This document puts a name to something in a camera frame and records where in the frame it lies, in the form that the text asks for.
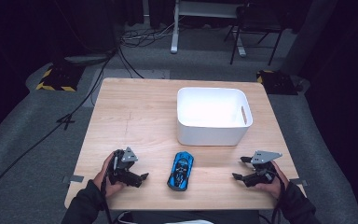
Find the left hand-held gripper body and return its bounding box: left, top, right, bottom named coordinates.
left=107, top=147, right=145, bottom=189

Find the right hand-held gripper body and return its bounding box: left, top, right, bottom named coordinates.
left=245, top=150, right=283, bottom=189

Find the blue toy car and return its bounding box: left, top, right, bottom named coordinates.
left=166, top=150, right=196, bottom=192

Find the white plastic bin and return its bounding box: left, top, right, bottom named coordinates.
left=175, top=86, right=255, bottom=147

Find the person's right hand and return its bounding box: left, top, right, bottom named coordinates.
left=255, top=161, right=290, bottom=200

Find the person's left hand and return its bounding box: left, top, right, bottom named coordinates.
left=92, top=152, right=128, bottom=198

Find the grey tape piece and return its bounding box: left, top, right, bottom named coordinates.
left=288, top=178, right=310, bottom=188
left=62, top=175, right=85, bottom=184

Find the yellow black striped base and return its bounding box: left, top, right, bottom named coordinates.
left=34, top=63, right=86, bottom=93
left=255, top=69, right=300, bottom=96

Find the grey round stand base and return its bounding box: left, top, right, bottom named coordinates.
left=63, top=53, right=110, bottom=67

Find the black chair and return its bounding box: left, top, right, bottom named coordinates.
left=223, top=2, right=284, bottom=66

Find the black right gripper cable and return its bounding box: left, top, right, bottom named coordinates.
left=258, top=174, right=286, bottom=224

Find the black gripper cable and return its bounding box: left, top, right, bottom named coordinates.
left=258, top=174, right=286, bottom=224
left=100, top=167, right=115, bottom=224

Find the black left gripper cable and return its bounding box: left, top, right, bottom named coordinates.
left=100, top=167, right=115, bottom=224

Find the long black floor cable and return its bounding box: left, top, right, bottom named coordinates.
left=0, top=48, right=119, bottom=216

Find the tangle of floor cables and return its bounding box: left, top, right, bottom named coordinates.
left=119, top=21, right=176, bottom=49

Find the white desk frame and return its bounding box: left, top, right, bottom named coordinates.
left=170, top=0, right=247, bottom=58

